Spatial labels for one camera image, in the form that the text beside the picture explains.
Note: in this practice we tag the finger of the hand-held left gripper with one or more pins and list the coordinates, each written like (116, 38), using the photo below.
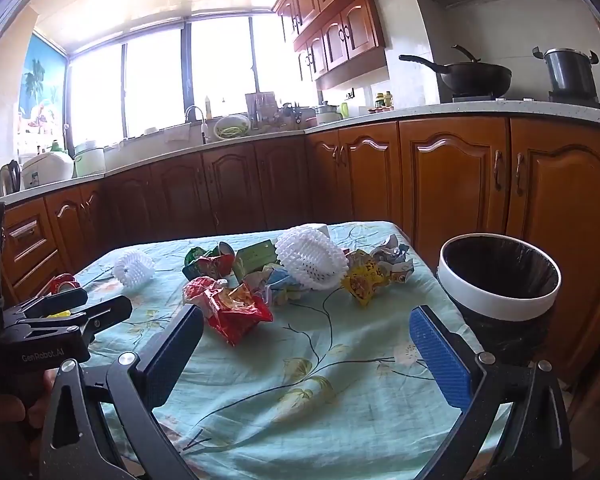
(50, 304)
(100, 312)

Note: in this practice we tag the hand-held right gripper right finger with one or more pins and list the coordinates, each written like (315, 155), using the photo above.
(440, 360)

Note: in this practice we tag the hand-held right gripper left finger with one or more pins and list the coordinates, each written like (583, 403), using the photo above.
(174, 355)

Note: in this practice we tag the red drink carton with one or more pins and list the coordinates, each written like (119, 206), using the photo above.
(62, 284)

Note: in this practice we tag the white bin with black bag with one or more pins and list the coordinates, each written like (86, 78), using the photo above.
(500, 307)

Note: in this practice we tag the green drink carton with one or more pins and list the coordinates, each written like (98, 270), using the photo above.
(254, 256)

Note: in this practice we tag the person's left hand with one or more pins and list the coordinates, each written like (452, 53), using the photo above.
(2, 430)

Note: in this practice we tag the small white foam fruit net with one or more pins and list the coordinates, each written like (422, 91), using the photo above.
(132, 267)

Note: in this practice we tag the large red snack wrapper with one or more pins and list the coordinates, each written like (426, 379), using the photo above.
(232, 312)

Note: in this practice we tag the green squeeze pouch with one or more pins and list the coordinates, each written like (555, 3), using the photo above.
(196, 259)

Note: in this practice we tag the steel electric kettle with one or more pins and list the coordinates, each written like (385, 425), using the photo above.
(9, 179)

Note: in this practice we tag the yellow snack wrapper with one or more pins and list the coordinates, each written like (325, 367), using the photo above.
(367, 280)

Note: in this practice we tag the floral light green tablecloth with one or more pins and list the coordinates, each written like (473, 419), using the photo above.
(330, 385)

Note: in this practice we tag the crumpled printed paper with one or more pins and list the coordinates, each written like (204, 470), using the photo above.
(392, 256)

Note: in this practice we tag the white rice cooker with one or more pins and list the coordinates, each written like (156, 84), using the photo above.
(45, 170)

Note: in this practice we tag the blue white crumpled wrapper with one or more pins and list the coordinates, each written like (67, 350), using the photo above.
(280, 286)

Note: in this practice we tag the green white electric cooker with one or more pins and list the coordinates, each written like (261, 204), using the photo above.
(90, 159)

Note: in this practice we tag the large white foam fruit net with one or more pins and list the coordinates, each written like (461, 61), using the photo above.
(307, 260)

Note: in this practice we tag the wooden base cabinets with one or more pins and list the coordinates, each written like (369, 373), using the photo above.
(455, 180)

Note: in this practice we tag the chrome sink faucet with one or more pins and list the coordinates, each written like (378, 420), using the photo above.
(194, 110)

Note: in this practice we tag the colander with green vegetables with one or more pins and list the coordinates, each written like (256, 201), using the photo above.
(232, 127)

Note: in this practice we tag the yellow bottle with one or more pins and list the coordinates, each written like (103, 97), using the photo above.
(208, 107)

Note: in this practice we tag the kitchen window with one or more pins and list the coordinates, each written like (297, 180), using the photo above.
(155, 80)

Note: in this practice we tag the speckled kitchen countertop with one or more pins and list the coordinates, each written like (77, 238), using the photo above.
(430, 107)

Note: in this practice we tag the group of seasoning jars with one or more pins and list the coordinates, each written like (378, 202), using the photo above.
(382, 102)

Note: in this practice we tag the black gas stove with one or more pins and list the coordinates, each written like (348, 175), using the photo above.
(480, 97)

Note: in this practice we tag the white pot with lid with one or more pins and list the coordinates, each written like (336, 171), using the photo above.
(328, 114)

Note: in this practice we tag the black wok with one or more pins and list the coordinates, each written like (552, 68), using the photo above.
(475, 76)

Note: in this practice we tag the dark grey cooking pot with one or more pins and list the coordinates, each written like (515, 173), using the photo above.
(567, 72)

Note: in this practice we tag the beach wall poster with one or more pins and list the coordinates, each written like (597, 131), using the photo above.
(42, 85)

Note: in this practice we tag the wooden wall cabinets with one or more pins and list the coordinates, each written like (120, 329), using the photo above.
(340, 20)

